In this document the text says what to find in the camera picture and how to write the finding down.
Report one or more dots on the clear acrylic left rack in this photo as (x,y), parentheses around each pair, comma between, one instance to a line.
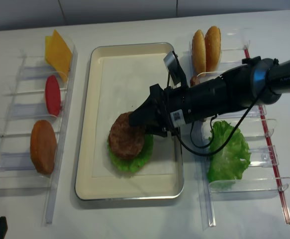
(27,106)

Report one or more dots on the red tomato slice in rack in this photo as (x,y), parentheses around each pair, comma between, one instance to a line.
(53,96)

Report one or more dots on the white paper tray liner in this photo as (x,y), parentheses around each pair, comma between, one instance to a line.
(124,87)

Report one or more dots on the orange-brown bun in left rack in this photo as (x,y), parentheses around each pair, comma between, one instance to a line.
(43,146)

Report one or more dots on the green lettuce leaf on tray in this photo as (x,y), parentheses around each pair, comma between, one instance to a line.
(145,153)

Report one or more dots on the front orange cheese slice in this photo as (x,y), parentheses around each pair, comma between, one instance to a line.
(58,54)

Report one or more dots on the brown meat patty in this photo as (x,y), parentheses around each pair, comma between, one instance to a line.
(126,141)
(194,81)

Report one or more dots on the clear acrylic right rack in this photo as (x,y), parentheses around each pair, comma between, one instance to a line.
(262,178)

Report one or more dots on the right sesame bun half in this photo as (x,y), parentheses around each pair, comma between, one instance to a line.
(213,48)

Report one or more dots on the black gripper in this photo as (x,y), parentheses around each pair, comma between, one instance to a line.
(167,109)

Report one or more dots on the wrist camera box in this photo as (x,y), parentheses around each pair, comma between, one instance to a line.
(175,70)

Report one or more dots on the large green lettuce leaf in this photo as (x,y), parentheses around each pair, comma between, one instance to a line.
(233,159)

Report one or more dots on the clear acrylic rack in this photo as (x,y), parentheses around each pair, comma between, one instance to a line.
(262,178)
(27,106)

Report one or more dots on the left golden bun half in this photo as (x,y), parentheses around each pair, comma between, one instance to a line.
(199,52)

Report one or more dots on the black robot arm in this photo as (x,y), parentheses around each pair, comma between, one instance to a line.
(257,81)

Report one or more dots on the cream metal tray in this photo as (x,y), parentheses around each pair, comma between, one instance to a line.
(161,178)

